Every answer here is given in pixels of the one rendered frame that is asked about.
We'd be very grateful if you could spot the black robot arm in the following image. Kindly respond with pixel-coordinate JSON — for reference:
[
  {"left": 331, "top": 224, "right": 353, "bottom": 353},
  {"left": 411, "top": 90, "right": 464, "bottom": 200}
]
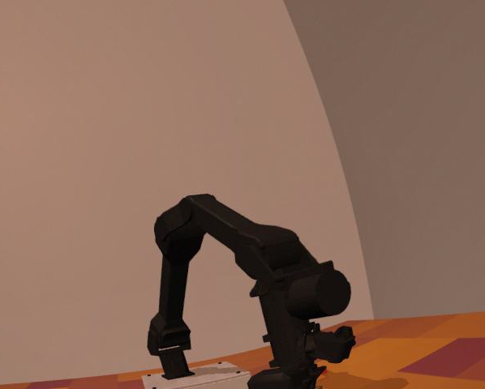
[{"left": 147, "top": 194, "right": 356, "bottom": 380}]

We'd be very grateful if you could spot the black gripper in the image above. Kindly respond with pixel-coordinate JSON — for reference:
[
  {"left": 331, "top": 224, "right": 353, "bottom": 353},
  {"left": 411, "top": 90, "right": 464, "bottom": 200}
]
[{"left": 247, "top": 319, "right": 327, "bottom": 389}]

